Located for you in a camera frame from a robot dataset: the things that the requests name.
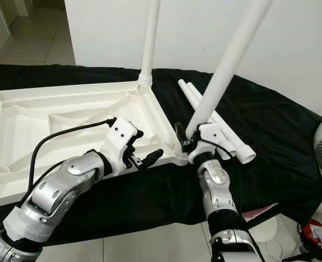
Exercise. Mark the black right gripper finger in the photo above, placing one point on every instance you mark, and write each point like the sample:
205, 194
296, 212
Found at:
179, 134

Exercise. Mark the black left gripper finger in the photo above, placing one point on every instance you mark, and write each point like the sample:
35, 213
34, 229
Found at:
153, 156
140, 135

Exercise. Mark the white plastic table leg tube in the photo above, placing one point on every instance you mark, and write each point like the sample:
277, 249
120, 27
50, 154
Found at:
188, 93
244, 153
228, 65
149, 38

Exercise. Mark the white plastic children table top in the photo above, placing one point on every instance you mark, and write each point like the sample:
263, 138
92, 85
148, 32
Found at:
30, 136

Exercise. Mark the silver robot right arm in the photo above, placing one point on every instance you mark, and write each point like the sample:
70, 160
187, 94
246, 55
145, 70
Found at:
215, 185

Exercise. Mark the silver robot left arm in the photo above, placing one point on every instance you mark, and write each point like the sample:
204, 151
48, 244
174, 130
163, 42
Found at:
68, 185

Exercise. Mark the black tablecloth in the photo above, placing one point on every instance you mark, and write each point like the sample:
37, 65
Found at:
270, 153

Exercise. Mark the pink flat board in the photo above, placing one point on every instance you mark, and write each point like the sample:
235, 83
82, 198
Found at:
256, 209

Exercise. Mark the white round stand base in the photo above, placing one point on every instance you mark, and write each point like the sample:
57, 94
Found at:
267, 233

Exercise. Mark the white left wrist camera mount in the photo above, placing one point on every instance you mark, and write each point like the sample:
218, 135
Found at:
123, 134

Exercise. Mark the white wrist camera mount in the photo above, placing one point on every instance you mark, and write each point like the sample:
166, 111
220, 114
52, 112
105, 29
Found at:
209, 132
123, 134

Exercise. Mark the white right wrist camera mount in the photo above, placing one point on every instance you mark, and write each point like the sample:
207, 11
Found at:
209, 132

